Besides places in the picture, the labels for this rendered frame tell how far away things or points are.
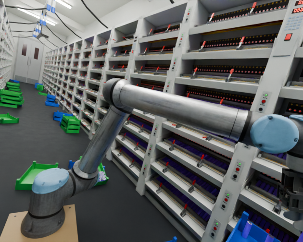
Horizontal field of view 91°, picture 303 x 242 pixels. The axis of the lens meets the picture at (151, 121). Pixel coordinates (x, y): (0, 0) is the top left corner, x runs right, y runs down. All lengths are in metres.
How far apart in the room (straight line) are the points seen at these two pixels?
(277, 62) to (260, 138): 0.66
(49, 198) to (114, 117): 0.49
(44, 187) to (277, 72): 1.26
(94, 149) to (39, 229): 0.44
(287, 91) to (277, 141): 0.58
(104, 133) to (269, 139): 0.67
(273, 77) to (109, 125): 0.87
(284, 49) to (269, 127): 0.67
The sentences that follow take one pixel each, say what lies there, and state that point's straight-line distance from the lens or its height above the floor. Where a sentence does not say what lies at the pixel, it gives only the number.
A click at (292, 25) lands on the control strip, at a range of 1.10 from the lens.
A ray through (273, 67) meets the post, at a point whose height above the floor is 1.22.
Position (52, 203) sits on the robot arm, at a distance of 0.95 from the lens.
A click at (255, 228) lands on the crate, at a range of 0.82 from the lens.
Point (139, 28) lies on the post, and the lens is 1.99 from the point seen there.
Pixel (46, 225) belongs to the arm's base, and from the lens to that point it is 1.01.
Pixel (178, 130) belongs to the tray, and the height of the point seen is 0.72.
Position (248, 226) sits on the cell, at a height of 0.53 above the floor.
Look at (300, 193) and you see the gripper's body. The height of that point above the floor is 0.75.
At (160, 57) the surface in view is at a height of 1.30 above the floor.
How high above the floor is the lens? 0.90
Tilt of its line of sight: 8 degrees down
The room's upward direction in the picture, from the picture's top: 15 degrees clockwise
